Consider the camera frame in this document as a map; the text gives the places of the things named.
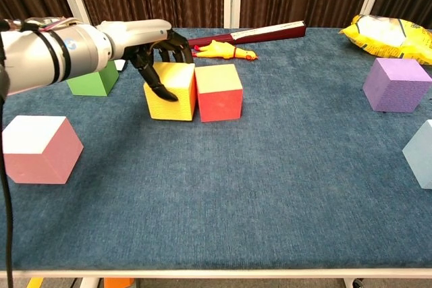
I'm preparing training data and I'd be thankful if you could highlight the purple cube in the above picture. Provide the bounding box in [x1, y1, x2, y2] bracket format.
[362, 57, 432, 113]

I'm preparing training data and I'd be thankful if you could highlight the dark red folded fan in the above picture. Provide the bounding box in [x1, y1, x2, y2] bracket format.
[186, 20, 307, 49]

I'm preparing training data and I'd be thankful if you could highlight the yellow block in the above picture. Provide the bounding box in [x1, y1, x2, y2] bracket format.
[143, 61, 197, 122]

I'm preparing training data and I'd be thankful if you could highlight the yellow rubber chicken toy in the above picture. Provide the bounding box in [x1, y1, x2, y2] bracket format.
[191, 39, 259, 62]

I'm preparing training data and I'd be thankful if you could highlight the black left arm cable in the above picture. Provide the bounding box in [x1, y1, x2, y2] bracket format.
[0, 20, 15, 288]

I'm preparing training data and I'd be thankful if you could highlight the orange plastic object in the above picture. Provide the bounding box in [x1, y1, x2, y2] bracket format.
[103, 277, 135, 288]

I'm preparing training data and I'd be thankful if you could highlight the yellow snack bag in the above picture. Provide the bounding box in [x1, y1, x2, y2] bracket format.
[339, 14, 432, 65]

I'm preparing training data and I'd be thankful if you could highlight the white table frame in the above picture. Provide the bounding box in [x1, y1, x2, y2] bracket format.
[0, 268, 432, 288]

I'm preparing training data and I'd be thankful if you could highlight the light blue cube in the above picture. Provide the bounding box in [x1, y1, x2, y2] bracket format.
[402, 119, 432, 190]

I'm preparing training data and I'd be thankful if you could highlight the red block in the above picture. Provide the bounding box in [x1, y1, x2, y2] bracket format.
[194, 64, 244, 123]

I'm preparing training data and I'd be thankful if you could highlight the green block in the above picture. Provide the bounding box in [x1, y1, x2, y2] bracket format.
[66, 60, 120, 97]

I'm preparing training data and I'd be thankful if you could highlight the pink block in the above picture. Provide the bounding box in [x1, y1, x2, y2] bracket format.
[1, 115, 84, 185]

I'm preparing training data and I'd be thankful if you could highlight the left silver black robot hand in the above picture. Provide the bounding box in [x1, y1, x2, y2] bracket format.
[96, 19, 195, 102]

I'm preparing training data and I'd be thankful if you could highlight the blue felt table cloth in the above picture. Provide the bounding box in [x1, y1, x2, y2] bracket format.
[0, 27, 432, 271]

